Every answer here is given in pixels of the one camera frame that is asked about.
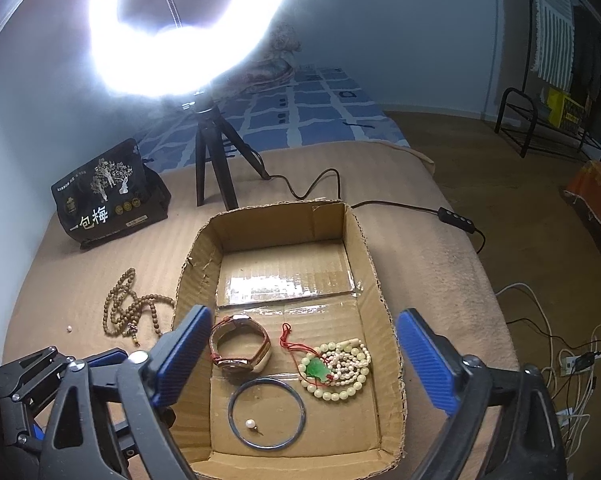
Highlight white ring light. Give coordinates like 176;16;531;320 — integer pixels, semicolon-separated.
83;0;294;98

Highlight brown cardboard box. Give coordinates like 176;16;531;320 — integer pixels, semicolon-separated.
169;200;406;480

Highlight black metal clothes rack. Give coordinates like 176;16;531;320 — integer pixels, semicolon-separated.
495;0;601;158

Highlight white pearl necklace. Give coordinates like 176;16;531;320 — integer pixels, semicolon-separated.
321;344;367;387

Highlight wooden bead necklace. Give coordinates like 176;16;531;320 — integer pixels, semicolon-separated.
102;267;177;348

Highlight thin black cable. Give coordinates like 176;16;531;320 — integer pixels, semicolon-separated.
503;316;601;361

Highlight blue checked bed sheet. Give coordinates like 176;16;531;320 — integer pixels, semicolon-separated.
130;64;411;171

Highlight white power strip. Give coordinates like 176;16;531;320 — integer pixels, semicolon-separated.
558;352;599;377

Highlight yellow box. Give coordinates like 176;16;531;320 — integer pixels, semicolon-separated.
548;87;586;131

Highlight white cable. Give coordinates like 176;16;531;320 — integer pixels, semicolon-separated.
495;282;564;376

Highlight brown leather strap watch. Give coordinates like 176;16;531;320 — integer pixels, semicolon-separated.
209;313;273;374

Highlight cream bead bracelet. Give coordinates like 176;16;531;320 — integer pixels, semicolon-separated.
299;340;372;402

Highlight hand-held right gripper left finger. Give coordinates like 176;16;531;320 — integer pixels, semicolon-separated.
36;304;216;480

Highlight folded floral quilt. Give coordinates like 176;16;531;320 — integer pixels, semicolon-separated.
253;22;301;81

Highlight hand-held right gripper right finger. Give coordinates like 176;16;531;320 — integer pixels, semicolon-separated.
397;308;567;480

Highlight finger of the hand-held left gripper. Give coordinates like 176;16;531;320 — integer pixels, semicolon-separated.
93;400;177;466
0;345;131;401

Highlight dark hanging clothes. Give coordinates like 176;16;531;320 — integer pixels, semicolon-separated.
571;5;601;106

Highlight green jade pendant red cord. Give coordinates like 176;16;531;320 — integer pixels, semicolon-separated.
279;323;331;383

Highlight black snack bag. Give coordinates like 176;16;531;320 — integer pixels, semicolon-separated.
50;138;172;251

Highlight black tripod stand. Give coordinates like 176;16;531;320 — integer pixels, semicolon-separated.
156;0;272;211

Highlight dark thin bangle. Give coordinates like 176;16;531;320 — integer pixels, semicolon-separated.
228;378;306;450

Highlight black ring light cable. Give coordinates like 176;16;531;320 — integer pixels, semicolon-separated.
243;145;486;256

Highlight striped hanging towel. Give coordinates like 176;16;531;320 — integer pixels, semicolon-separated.
531;0;576;88

